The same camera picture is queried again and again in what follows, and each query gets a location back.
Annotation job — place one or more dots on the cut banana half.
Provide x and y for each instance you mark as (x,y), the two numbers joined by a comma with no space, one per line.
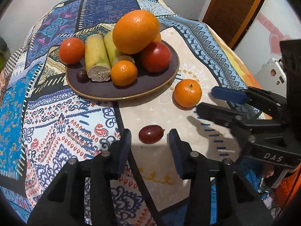
(97,63)

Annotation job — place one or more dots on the orange yellow fleece blanket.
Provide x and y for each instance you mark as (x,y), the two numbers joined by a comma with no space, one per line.
(238,66)

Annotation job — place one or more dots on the right hand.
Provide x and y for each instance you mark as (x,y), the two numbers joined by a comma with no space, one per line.
(268,170)

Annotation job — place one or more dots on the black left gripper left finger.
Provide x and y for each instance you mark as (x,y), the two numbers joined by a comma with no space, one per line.
(62,203)

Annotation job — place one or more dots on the red tomato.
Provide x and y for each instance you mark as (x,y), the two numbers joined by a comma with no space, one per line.
(71,50)
(156,57)

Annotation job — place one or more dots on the dark red grape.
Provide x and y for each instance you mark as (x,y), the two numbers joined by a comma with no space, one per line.
(82,76)

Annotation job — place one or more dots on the dark purple plate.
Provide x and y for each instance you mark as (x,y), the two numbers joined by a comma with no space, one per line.
(146,83)

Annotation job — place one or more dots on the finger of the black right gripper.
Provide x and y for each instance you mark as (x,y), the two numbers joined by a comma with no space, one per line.
(221,116)
(265,101)

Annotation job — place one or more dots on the large plain orange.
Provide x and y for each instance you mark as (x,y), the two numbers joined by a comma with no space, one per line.
(135,31)

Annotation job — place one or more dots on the small mandarin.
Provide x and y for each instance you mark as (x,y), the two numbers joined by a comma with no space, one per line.
(187,93)
(124,73)

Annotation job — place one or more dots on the brown wooden door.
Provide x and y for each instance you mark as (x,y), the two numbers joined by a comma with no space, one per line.
(231,19)

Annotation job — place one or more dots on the blue patchwork bedspread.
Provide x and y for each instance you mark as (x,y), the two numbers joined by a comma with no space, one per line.
(44,123)

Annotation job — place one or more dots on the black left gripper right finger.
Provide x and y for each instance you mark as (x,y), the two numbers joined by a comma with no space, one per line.
(237,202)

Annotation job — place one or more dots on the orange with Dole sticker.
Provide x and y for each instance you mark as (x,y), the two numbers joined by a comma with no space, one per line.
(158,38)

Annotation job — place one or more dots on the beige embroidered cloth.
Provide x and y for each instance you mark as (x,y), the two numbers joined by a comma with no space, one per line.
(155,161)

